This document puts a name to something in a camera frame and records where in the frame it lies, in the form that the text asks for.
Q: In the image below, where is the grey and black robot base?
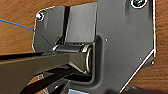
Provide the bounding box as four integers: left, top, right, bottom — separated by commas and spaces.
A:
0, 0, 157, 94

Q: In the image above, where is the thin blue cable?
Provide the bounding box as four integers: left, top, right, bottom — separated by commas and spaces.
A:
0, 18, 56, 52

